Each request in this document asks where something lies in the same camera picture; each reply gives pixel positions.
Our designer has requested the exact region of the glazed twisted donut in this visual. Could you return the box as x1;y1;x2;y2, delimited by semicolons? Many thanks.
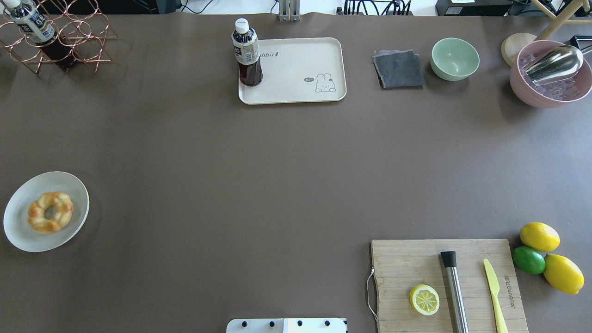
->
28;191;74;234

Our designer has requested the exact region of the white round plate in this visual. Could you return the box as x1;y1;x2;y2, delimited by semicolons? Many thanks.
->
2;171;90;253

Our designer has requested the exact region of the cream rabbit tray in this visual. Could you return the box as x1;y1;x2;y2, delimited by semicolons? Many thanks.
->
238;37;347;105

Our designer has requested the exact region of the dark tea bottle on tray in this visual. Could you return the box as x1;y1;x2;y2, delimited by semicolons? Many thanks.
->
231;18;263;87

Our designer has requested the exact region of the grey folded cloth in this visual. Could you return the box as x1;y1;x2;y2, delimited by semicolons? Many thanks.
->
372;50;425;89

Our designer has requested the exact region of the wooden cutting board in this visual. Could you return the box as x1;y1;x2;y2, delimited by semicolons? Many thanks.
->
371;240;529;333

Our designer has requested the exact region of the steel cylindrical muddler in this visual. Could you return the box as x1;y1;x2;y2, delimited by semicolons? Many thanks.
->
440;251;469;333

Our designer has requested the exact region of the half lemon slice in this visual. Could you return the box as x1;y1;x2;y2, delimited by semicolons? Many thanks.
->
409;284;440;316

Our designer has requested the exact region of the mint green bowl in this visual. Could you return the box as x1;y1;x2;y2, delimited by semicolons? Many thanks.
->
431;37;480;81

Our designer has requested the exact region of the round wooden stand base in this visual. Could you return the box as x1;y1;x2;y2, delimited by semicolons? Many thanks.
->
500;32;536;67

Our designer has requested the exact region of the green lime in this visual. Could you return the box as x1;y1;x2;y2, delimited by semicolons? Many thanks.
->
512;246;546;274

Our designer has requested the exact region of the yellow lemon far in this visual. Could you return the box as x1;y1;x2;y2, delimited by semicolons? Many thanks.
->
519;222;561;252

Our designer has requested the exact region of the yellow lemon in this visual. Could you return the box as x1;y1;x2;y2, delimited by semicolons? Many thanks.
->
519;222;561;252
543;254;585;295

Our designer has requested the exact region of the yellow plastic knife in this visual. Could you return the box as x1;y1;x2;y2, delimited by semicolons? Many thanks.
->
483;259;509;333

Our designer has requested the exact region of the pink ice bowl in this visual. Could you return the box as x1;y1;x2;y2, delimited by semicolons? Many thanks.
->
510;40;592;108

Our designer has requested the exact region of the yellow lemon near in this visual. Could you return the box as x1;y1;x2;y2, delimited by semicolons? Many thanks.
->
543;254;585;295

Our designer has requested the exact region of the steel ice scoop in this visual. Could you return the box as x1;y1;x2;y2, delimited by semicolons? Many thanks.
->
525;45;584;85

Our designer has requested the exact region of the tea bottle in rack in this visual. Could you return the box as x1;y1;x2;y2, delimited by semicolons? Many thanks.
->
4;0;77;69

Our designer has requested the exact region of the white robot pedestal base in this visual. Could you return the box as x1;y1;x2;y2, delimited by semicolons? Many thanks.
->
226;317;348;333

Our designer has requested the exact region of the copper wire bottle rack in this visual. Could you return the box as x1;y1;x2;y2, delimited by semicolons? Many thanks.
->
1;0;117;74

